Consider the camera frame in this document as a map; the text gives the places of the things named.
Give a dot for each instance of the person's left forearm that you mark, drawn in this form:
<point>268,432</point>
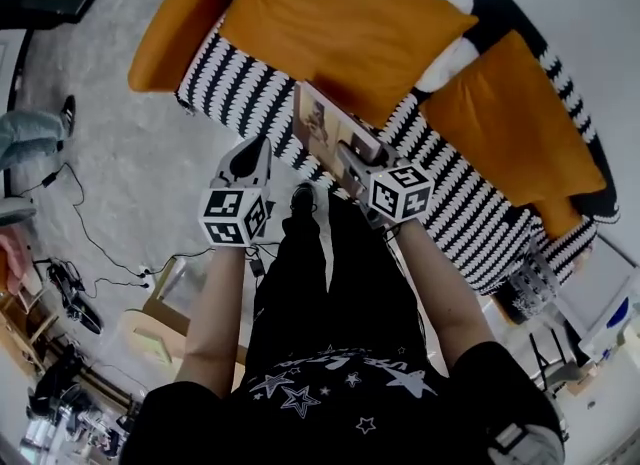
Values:
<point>215,313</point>

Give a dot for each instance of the picture cover book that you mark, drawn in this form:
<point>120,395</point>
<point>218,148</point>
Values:
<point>320,128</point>

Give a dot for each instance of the long orange pillow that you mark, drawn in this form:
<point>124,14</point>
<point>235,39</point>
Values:
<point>515,128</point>

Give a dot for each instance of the wooden shelf rack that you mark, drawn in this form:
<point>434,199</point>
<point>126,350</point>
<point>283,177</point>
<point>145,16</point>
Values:
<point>25,328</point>

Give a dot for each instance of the person's black trousers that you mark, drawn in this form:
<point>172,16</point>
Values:
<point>340,293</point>

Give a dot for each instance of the black folding stand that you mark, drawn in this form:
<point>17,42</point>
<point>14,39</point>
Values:
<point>547,358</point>

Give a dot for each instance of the person's black shoe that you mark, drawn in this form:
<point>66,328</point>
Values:
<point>303,198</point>

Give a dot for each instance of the person's black star shirt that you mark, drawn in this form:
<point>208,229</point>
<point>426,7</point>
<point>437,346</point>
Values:
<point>340,418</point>

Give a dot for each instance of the white power strip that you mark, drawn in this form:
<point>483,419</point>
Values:
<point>144,271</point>

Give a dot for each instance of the pink cloth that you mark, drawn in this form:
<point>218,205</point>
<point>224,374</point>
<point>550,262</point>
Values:
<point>12,258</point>

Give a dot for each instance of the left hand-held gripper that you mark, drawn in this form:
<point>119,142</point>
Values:
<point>227,213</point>

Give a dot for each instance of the white blue box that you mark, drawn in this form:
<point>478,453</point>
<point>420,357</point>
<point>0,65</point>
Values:
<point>612,328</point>

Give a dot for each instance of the black bag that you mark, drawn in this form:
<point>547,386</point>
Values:
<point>57,383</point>

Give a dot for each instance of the orange armrest cushion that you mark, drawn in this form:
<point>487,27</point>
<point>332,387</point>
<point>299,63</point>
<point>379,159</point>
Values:
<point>170,38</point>

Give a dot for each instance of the black power adapter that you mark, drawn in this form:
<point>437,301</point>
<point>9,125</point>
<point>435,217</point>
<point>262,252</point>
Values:
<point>257,263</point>

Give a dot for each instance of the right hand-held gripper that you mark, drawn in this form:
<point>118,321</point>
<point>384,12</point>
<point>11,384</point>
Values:
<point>400,193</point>

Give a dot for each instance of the patterned glass vase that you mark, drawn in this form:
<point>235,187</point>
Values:
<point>527,290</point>

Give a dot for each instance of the black white striped sofa seat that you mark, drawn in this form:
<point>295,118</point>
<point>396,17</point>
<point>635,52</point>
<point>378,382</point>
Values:
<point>240,88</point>

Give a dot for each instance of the large orange pillow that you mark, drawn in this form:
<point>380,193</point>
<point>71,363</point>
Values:
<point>350,38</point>

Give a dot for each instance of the person's right forearm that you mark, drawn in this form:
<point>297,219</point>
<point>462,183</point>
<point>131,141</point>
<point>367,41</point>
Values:
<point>440,293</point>

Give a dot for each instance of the light wooden chair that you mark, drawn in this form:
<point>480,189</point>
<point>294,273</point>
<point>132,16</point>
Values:
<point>160,323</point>

